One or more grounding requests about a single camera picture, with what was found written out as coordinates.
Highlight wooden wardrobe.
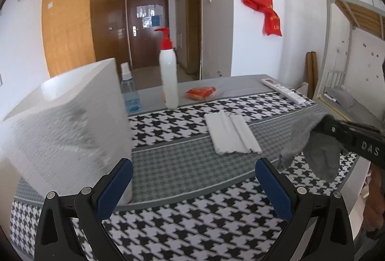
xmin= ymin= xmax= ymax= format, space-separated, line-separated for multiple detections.
xmin=42 ymin=0 xmax=129 ymax=77

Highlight white remote control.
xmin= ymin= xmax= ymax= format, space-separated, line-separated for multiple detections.
xmin=261 ymin=79 xmax=306 ymax=105

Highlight red snack packet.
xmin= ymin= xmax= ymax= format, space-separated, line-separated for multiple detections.
xmin=185 ymin=87 xmax=216 ymax=100

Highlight blue spray bottle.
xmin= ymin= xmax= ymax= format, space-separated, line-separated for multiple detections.
xmin=121 ymin=62 xmax=141 ymax=115

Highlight white foam sheets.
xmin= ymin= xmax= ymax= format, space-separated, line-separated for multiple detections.
xmin=204 ymin=110 xmax=262 ymax=155

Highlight wooden sticks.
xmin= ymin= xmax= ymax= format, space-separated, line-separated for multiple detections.
xmin=306 ymin=51 xmax=318 ymax=98

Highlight metal bunk bed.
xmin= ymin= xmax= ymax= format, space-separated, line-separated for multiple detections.
xmin=314 ymin=0 xmax=384 ymax=118

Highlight white pump lotion bottle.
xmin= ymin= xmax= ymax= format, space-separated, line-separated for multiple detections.
xmin=155 ymin=27 xmax=179 ymax=110

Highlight houndstooth table cloth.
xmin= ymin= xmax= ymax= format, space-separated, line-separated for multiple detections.
xmin=8 ymin=90 xmax=362 ymax=261

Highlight grey sock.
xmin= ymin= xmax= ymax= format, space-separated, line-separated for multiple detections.
xmin=277 ymin=112 xmax=341 ymax=183

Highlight person's right hand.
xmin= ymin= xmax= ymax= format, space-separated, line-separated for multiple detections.
xmin=363 ymin=163 xmax=384 ymax=232

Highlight side doorway frame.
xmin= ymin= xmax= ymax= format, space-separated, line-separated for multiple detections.
xmin=185 ymin=0 xmax=202 ymax=80

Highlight red cloth bags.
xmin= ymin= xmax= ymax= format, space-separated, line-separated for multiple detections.
xmin=242 ymin=0 xmax=282 ymax=37

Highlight dark brown entrance door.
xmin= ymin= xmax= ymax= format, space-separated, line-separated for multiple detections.
xmin=127 ymin=0 xmax=169 ymax=70

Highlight white styrofoam box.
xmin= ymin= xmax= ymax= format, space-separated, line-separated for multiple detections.
xmin=1 ymin=59 xmax=133 ymax=197

